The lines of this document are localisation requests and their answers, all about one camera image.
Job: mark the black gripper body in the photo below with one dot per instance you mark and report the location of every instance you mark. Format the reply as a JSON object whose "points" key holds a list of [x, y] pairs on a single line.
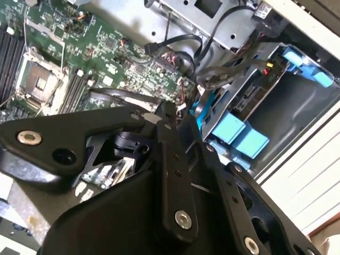
{"points": [[111, 225]]}

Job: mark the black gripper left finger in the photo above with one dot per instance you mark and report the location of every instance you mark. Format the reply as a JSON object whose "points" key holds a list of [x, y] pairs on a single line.
{"points": [[66, 127]]}

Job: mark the hard disk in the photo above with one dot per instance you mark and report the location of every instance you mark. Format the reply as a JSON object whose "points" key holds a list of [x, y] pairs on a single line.
{"points": [[252, 93]]}

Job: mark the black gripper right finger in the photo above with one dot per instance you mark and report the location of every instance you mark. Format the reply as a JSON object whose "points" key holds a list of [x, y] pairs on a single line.
{"points": [[239, 202]]}

